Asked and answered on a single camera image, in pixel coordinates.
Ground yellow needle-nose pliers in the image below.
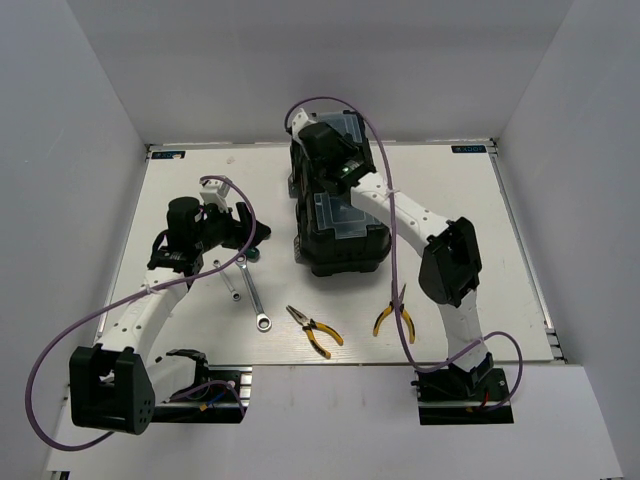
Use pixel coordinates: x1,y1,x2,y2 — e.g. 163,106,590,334
372,282,416,344
286,305,344,360

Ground green stubby screwdriver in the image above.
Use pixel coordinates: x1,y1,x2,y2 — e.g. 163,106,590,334
246,247,261,262

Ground short silver combination wrench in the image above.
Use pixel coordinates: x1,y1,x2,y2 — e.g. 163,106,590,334
213,259,241,302

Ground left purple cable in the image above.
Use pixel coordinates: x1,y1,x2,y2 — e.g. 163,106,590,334
24,174,258,451

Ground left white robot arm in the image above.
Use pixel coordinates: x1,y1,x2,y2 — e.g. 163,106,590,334
69,197,271,435

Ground long silver combination wrench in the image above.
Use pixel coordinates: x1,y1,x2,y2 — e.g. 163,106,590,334
235,255,272,333

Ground black plastic toolbox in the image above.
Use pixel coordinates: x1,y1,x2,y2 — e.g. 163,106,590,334
286,110,390,277

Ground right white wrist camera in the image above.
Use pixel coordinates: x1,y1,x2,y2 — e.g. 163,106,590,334
290,108,317,138

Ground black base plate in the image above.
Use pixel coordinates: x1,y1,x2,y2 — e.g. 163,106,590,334
411,368,514,426
152,366,253,424

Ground purple cable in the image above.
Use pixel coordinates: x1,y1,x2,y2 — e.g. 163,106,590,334
283,96,524,412
24,174,258,451

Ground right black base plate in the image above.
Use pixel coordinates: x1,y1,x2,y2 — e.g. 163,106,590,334
411,368,514,426

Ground right yellow needle-nose pliers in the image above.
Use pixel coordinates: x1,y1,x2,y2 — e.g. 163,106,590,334
372,282,416,344

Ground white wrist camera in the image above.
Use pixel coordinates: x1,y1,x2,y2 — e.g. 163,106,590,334
290,108,317,138
200,179,230,212

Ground left yellow needle-nose pliers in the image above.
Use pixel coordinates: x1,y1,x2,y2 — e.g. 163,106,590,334
286,305,344,360

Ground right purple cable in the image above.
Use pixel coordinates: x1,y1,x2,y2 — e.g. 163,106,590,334
283,96,524,412

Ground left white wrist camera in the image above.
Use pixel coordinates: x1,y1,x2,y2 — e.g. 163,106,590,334
200,179,230,212

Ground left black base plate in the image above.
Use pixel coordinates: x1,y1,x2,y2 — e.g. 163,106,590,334
152,366,253,424

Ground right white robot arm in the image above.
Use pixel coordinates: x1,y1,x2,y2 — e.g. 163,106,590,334
288,113,493,399

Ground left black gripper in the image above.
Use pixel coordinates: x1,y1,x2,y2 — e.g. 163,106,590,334
193,200,271,252

